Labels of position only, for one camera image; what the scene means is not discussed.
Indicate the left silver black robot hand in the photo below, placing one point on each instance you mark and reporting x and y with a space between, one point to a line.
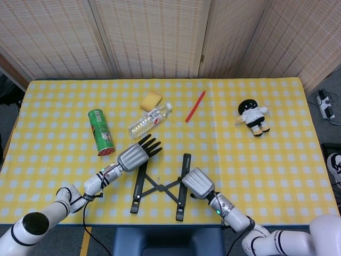
133 158

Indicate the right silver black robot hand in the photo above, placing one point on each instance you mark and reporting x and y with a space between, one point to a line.
198 184

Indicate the black folding stand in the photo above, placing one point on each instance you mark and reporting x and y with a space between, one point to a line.
160 188

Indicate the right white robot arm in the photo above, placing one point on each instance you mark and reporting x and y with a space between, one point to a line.
237 217

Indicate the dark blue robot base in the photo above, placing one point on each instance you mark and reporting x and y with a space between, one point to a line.
167 242

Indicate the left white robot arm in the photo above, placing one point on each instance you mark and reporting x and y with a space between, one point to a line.
58 208

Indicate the yellow checkered tablecloth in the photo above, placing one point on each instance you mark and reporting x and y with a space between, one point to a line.
253 173

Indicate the clear plastic water bottle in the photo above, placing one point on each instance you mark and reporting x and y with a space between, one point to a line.
144 124

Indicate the green chips can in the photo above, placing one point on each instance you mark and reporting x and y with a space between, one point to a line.
101 130

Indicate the yellow sponge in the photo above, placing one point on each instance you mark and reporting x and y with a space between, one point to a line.
150 100

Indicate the red pen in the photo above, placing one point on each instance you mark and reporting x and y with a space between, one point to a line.
195 106

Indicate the black and white plush doll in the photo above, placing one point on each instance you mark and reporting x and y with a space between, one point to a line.
253 114

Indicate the brass screen hinge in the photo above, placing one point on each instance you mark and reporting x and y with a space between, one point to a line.
202 58

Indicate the woven folding screen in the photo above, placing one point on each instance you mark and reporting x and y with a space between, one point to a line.
154 34

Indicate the white and black sneaker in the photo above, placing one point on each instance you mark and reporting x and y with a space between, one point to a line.
335 170

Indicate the black bulky object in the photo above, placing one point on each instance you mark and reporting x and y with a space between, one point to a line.
9 92

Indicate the white power strip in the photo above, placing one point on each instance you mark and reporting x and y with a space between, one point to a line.
325 105

